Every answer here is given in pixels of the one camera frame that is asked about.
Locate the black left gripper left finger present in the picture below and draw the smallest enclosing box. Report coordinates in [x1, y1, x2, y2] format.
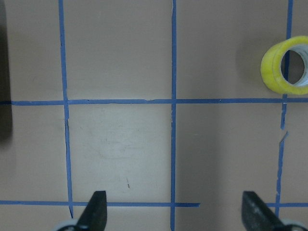
[76, 191, 107, 231]

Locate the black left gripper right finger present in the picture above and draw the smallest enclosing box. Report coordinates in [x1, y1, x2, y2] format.
[242, 191, 285, 231]

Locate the yellow tape roll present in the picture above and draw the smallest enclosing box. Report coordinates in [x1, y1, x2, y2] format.
[260, 36, 308, 95]

